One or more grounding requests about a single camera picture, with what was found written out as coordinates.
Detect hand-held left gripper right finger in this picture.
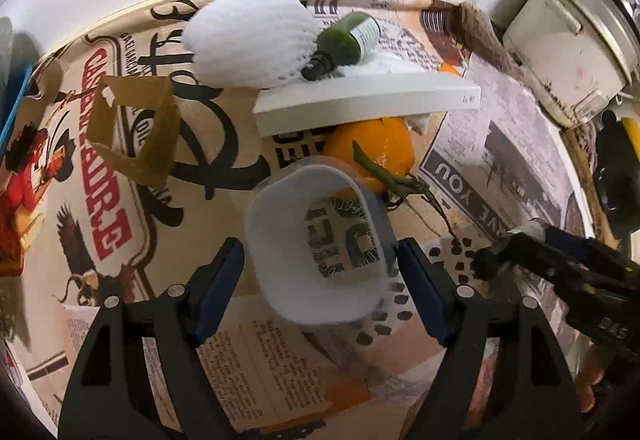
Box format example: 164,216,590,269
397,237,586,440

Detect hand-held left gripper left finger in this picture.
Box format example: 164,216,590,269
57,237,246,440

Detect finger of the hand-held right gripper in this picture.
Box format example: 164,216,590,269
506,219,601,255
472,239,571,285

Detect translucent white plastic cup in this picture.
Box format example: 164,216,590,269
245,157,398,327

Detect black and yellow appliance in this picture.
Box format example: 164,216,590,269
594,110,640,237

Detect green leafy twig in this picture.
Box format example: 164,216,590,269
352,141,462,243

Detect orange fruit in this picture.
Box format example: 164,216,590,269
322,117,417,194

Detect brown cardboard loop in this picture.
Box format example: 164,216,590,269
86,76,181,189

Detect white rice cooker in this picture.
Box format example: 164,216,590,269
501,0,640,129

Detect printed tablecloth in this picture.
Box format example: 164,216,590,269
0,0,596,440

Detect white flat box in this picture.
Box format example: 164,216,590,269
252,72,482,137

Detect white foam fruit net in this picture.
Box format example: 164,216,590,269
181,0,326,89

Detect dark green bottle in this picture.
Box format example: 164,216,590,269
301,12,382,82

